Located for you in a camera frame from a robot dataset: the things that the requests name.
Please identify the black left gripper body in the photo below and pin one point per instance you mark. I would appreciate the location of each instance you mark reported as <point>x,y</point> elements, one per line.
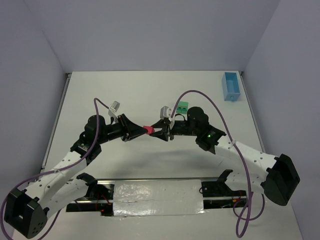
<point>124,127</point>

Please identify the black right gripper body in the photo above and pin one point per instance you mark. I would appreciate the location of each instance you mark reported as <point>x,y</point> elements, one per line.
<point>177,128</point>

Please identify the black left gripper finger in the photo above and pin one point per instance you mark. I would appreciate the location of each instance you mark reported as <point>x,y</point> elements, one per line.
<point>129,126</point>
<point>129,136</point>

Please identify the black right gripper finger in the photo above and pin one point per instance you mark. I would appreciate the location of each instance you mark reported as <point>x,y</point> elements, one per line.
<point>159,124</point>
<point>160,135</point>

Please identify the red wood block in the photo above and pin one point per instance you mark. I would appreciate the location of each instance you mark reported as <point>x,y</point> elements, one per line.
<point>149,129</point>

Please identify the light green long block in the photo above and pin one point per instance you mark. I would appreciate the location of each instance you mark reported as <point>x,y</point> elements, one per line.
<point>182,105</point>

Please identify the blue plastic box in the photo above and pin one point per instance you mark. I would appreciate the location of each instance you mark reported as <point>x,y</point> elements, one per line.
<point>230,86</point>

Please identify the dark green wood block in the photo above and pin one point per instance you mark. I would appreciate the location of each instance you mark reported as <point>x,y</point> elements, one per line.
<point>181,110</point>

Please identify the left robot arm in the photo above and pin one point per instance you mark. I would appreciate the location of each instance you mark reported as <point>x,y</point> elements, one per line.
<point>28,210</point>

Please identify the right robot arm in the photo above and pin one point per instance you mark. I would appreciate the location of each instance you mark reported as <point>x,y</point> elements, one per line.
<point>277,177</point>

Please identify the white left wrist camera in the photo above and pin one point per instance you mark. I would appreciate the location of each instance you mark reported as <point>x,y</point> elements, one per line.
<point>112,111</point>

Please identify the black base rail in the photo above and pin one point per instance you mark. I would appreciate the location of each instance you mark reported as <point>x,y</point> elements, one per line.
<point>216,195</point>

